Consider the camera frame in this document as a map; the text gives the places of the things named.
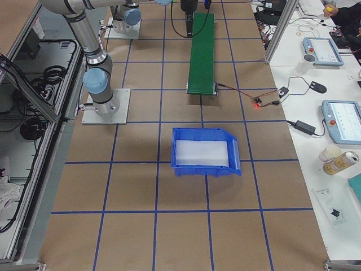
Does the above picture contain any small speed controller board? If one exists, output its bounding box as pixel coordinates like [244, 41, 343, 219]
[253, 97, 262, 108]

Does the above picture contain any white plastic cup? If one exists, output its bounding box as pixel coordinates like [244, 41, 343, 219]
[296, 54, 316, 75]

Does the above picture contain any black power adapter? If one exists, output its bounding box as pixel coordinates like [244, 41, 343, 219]
[293, 120, 315, 136]

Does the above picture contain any white foam bin liner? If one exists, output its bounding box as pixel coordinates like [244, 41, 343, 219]
[175, 140, 229, 166]

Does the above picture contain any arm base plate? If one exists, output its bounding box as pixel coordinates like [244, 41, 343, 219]
[104, 17, 141, 40]
[82, 89, 131, 125]

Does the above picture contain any red conveyor power wire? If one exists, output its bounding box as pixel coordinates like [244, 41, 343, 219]
[216, 82, 280, 108]

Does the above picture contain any green conveyor belt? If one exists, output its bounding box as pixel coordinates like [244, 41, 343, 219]
[187, 13, 217, 95]

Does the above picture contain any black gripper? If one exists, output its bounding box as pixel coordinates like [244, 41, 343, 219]
[180, 0, 197, 37]

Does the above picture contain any teach pendant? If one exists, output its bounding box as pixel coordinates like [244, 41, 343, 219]
[302, 37, 344, 67]
[322, 100, 360, 145]

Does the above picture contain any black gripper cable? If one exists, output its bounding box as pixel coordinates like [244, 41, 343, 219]
[170, 0, 212, 38]

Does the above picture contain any aluminium frame post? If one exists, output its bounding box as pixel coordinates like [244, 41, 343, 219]
[264, 0, 299, 64]

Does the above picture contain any black computer mouse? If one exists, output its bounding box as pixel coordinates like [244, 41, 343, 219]
[310, 81, 327, 94]

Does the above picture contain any blue plastic bin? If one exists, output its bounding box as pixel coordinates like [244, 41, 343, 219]
[171, 128, 242, 177]

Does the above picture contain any yellow drink can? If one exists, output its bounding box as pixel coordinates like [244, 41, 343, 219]
[323, 151, 359, 176]

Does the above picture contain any lower teach pendant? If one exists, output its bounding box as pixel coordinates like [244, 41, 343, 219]
[322, 100, 360, 145]

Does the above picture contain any upper teach pendant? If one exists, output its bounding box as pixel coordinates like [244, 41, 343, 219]
[302, 37, 344, 67]

